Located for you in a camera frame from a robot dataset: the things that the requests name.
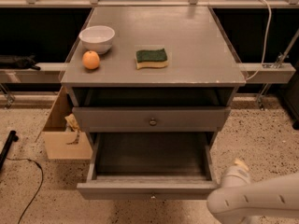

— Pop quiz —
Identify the black cloth on shelf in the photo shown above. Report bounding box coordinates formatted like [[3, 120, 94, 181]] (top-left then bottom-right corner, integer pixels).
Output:
[[0, 55, 40, 71]]

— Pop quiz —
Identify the cardboard box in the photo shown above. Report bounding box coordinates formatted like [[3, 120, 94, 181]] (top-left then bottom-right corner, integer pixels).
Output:
[[41, 87, 93, 160]]

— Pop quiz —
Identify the green yellow sponge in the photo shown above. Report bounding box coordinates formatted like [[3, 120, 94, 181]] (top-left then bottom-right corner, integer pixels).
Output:
[[135, 49, 168, 69]]

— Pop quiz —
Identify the grey top drawer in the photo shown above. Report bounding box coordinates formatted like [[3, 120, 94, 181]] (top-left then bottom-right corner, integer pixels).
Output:
[[73, 106, 231, 133]]

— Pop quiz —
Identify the orange fruit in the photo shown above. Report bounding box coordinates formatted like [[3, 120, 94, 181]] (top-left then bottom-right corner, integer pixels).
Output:
[[82, 50, 100, 70]]

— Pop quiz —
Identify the crumpled yellow paper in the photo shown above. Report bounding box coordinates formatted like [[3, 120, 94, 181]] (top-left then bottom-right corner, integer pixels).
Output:
[[64, 114, 80, 145]]

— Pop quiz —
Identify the white bowl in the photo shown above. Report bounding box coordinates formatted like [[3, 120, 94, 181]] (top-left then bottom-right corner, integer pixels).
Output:
[[78, 25, 115, 54]]

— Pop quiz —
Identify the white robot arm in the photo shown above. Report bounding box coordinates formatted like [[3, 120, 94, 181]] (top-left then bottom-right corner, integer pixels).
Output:
[[206, 159, 299, 224]]

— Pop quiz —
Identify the black floor cable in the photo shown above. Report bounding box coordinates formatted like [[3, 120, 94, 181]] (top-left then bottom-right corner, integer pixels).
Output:
[[5, 157, 45, 224]]

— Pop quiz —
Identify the grey drawer cabinet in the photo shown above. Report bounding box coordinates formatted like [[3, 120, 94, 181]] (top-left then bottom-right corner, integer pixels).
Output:
[[62, 7, 245, 149]]

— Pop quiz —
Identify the grey drawer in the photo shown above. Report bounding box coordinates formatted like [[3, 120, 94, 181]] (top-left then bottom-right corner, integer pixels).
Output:
[[78, 133, 218, 200], [73, 106, 231, 133]]

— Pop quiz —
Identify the white cable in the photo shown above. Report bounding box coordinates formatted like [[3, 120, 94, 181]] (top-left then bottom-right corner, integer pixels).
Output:
[[244, 0, 273, 82]]

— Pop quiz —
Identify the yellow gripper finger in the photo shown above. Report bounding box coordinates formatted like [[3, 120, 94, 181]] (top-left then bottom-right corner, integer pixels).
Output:
[[234, 159, 249, 172]]

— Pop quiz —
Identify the black pole base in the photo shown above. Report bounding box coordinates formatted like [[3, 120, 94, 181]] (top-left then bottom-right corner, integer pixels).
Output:
[[0, 130, 19, 170]]

